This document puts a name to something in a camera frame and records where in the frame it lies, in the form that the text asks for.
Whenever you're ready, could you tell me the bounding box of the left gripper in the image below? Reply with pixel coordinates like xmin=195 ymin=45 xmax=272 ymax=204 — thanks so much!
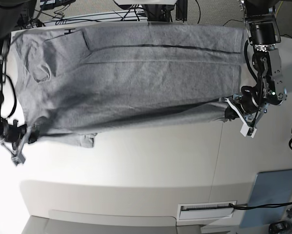
xmin=218 ymin=85 xmax=266 ymax=127

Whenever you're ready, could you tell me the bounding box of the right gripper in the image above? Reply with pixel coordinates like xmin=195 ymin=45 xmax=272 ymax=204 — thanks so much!
xmin=0 ymin=119 xmax=40 ymax=155

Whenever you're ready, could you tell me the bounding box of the grey T-shirt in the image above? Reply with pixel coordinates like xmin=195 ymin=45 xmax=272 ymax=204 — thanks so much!
xmin=11 ymin=23 xmax=245 ymax=148

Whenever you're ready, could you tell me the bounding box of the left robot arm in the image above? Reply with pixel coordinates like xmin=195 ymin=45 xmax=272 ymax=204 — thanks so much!
xmin=224 ymin=0 xmax=287 ymax=136

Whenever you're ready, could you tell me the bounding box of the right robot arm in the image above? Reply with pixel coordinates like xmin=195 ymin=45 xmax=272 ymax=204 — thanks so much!
xmin=0 ymin=0 xmax=37 ymax=165

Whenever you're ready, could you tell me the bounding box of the blue-grey pad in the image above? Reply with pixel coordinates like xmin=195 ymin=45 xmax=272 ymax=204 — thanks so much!
xmin=239 ymin=169 xmax=292 ymax=228

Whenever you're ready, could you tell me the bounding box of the black stand behind table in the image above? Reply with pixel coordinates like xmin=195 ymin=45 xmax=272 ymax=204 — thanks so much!
xmin=132 ymin=0 xmax=188 ymax=22

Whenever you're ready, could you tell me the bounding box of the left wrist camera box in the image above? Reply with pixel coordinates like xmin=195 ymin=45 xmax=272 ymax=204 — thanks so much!
xmin=240 ymin=124 xmax=257 ymax=138

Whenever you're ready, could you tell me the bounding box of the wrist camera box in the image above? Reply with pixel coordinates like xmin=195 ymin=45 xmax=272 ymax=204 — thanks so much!
xmin=240 ymin=124 xmax=257 ymax=138
xmin=11 ymin=152 xmax=26 ymax=166

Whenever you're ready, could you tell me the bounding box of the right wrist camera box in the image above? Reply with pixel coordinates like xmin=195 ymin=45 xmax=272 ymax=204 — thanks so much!
xmin=11 ymin=152 xmax=26 ymax=166

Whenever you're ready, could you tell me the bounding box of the black cable at slot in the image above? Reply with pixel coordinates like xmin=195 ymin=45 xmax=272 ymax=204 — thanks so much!
xmin=228 ymin=201 xmax=292 ymax=211

